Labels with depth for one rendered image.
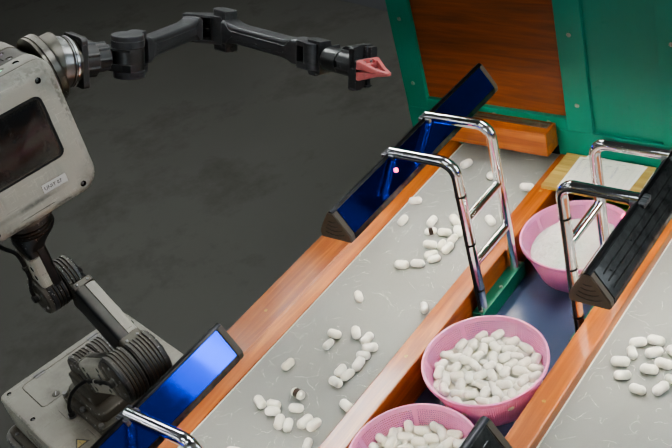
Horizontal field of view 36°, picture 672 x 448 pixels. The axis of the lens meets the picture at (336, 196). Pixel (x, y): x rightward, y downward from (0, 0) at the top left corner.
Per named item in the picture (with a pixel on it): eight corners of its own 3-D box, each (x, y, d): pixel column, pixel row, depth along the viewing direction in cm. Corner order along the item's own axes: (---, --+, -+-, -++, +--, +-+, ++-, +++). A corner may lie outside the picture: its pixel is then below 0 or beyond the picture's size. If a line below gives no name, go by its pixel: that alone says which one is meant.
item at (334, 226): (321, 236, 217) (313, 208, 213) (470, 86, 254) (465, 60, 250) (352, 244, 212) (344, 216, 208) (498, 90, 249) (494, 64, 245)
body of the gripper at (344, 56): (373, 87, 244) (351, 81, 249) (374, 44, 240) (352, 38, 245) (353, 91, 239) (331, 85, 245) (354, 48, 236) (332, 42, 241)
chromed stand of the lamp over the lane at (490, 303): (416, 308, 248) (377, 152, 223) (458, 257, 259) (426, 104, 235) (485, 328, 236) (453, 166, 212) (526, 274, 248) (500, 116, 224)
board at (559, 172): (541, 188, 260) (540, 184, 259) (567, 156, 269) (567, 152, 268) (670, 213, 240) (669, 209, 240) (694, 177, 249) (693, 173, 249)
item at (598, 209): (570, 353, 224) (546, 184, 200) (609, 295, 236) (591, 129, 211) (656, 378, 213) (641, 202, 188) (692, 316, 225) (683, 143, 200)
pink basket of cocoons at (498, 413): (418, 436, 215) (409, 404, 209) (440, 346, 235) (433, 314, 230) (548, 442, 206) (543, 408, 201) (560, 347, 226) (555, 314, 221)
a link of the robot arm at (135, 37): (189, 42, 285) (188, 5, 282) (235, 46, 282) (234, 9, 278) (106, 78, 246) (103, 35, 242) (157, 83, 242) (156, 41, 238)
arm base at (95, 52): (66, 82, 245) (63, 31, 240) (97, 77, 250) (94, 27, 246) (84, 90, 239) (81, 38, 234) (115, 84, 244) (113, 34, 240)
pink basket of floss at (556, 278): (541, 314, 236) (536, 282, 231) (512, 246, 258) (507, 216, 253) (656, 285, 235) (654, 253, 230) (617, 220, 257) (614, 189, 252)
